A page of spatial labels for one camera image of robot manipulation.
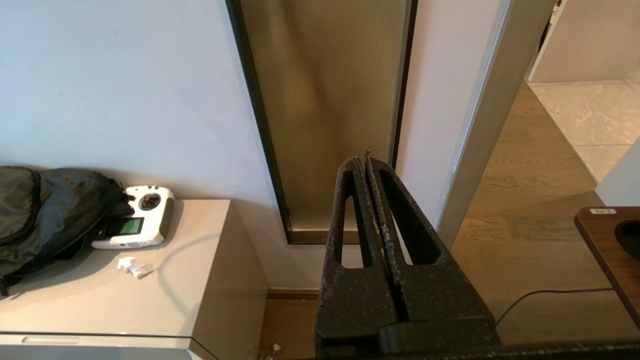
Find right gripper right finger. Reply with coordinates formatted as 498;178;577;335
366;152;501;345

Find grey door frame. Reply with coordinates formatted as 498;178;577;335
437;0;557;249

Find small black Camel backpack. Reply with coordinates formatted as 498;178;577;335
0;166;127;296

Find black floor cable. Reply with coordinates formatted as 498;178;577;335
495;287;615;327

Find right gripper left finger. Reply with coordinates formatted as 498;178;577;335
315;156;401;347

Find brown wooden table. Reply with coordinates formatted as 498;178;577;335
574;206;640;331

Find beige cabinet top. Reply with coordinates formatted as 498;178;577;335
0;199;269;360

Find white remote controller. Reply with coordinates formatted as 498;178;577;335
91;185;176;250

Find crumpled white wrapper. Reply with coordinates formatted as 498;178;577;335
117;256;157;280

